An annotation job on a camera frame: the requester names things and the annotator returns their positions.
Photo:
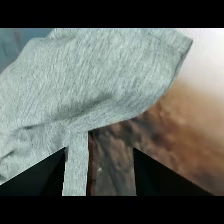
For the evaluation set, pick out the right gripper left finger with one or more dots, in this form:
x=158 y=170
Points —
x=36 y=178

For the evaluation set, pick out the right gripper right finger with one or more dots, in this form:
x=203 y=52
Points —
x=156 y=178

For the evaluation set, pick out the grey T-shirt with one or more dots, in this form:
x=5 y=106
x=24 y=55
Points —
x=83 y=76

